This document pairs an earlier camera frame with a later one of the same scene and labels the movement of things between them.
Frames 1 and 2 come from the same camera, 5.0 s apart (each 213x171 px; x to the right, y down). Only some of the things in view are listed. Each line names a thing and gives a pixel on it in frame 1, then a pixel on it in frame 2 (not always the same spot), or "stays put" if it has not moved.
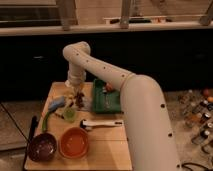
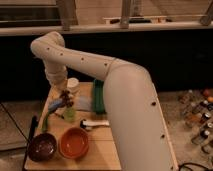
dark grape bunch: (79, 99) -> (67, 98)
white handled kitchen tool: (88, 124) stays put
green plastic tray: (105, 101) stays put
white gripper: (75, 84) -> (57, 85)
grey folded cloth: (87, 103) stays put
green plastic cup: (69, 113) stays put
